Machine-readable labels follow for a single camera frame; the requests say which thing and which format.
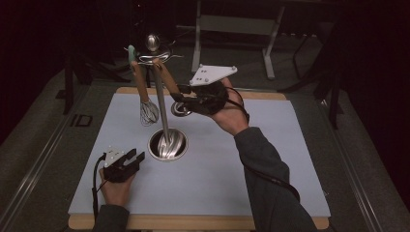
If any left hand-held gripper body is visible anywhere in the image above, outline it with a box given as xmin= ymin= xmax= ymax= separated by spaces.
xmin=102 ymin=146 xmax=141 ymax=184

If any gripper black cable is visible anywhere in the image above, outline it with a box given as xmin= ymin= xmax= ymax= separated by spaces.
xmin=225 ymin=86 xmax=302 ymax=203
xmin=92 ymin=154 xmax=107 ymax=223

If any steel utensil rack stand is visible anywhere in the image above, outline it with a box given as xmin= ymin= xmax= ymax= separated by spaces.
xmin=124 ymin=33 xmax=190 ymax=162

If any grey metal stand frame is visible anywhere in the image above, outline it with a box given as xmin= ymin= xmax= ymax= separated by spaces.
xmin=191 ymin=0 xmax=286 ymax=81

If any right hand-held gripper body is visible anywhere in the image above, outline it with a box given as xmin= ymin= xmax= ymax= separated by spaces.
xmin=189 ymin=64 xmax=239 ymax=116

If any person's right hand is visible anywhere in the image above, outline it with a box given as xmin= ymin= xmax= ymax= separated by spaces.
xmin=209 ymin=76 xmax=250 ymax=136

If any wooden-handled steel ladle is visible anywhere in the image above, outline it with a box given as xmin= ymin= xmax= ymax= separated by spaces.
xmin=152 ymin=58 xmax=193 ymax=118

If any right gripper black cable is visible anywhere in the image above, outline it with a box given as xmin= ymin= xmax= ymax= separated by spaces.
xmin=225 ymin=86 xmax=302 ymax=203

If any wooden-handled mesh strainer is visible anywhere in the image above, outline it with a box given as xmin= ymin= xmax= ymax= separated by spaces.
xmin=131 ymin=60 xmax=161 ymax=125

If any person's left hand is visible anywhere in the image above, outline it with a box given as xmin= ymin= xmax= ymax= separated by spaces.
xmin=99 ymin=170 xmax=136 ymax=207

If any black metal stand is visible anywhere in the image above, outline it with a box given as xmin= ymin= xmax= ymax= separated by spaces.
xmin=278 ymin=32 xmax=344 ymax=130
xmin=56 ymin=54 xmax=98 ymax=116

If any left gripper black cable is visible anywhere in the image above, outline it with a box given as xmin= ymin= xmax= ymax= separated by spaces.
xmin=92 ymin=154 xmax=107 ymax=223

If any black floor socket box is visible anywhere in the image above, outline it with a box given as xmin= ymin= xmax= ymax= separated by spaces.
xmin=70 ymin=113 xmax=94 ymax=128

